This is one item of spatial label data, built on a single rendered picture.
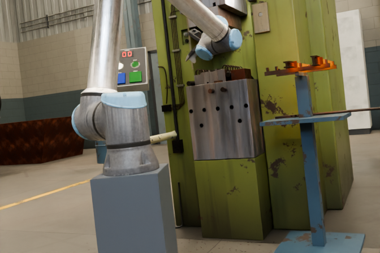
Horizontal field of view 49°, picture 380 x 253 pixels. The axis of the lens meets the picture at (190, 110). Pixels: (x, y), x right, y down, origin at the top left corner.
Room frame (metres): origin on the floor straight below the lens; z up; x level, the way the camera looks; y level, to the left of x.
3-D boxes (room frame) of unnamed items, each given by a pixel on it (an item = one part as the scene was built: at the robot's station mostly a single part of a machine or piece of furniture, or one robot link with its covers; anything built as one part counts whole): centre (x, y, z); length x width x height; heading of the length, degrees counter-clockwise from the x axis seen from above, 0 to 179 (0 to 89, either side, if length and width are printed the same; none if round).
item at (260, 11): (2.46, -0.48, 1.27); 0.09 x 0.02 x 0.17; 64
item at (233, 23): (2.67, -0.23, 1.32); 0.42 x 0.20 x 0.10; 154
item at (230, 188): (2.66, -0.28, 0.23); 0.56 x 0.38 x 0.47; 154
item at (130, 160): (1.42, 0.22, 0.65); 0.19 x 0.19 x 0.10
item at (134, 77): (2.52, 0.31, 1.01); 0.07 x 0.05 x 0.07; 89
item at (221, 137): (2.66, -0.28, 0.69); 0.56 x 0.38 x 0.45; 154
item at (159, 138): (2.55, 0.21, 0.62); 0.44 x 0.05 x 0.05; 154
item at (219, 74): (2.67, -0.23, 0.96); 0.42 x 0.20 x 0.09; 154
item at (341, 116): (2.12, -0.59, 0.67); 0.40 x 0.30 x 0.02; 62
